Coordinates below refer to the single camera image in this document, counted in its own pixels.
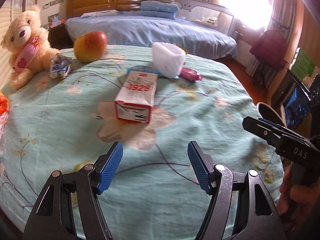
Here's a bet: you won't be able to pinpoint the white black trash bin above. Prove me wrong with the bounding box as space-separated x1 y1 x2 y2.
257 102 286 127

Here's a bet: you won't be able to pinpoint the red white carton box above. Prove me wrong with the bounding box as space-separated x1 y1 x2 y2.
114 71 158 124

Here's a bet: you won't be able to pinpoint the cream teddy bear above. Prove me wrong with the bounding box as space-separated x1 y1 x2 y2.
1 4 59 90

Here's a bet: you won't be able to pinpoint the red pink plastic wrapper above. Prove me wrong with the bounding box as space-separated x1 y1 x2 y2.
0 92 10 139

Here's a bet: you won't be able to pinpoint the white foam fruit net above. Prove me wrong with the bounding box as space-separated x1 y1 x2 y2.
151 42 186 79

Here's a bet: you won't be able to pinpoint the floral teal bed sheet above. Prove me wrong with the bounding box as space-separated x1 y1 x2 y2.
1 46 284 239

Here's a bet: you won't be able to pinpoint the person's right hand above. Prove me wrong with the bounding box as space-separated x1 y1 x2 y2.
277 165 319 229

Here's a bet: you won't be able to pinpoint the black television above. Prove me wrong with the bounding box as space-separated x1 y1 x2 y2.
271 69 311 138

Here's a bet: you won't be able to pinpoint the red hanging jacket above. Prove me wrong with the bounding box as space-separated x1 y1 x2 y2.
250 29 287 69

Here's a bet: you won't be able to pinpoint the blue quilted bed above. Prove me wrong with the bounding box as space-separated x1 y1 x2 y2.
65 14 238 60

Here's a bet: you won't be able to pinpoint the pink jelly pouch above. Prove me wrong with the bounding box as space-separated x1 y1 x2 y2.
180 67 203 81

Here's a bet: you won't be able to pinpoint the blue folded pillows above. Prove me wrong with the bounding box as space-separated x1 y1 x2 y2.
137 0 180 20

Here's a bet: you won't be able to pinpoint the framed photo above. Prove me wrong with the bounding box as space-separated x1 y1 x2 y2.
48 13 61 29

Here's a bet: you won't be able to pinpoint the green stacked boxes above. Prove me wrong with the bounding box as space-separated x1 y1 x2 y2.
290 48 315 81

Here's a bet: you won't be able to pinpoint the grey bed guard rail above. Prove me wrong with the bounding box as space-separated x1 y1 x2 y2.
174 0 236 36

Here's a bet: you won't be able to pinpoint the wooden headboard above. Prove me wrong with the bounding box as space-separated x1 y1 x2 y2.
66 0 146 19

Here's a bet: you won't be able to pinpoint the blue white crumpled wrapper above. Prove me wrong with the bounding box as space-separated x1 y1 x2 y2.
49 53 73 79

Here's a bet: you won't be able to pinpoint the red yellow apple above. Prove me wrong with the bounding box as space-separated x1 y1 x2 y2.
73 31 107 63

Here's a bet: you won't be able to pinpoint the dark wooden nightstand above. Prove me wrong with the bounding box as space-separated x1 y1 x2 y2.
48 24 73 50

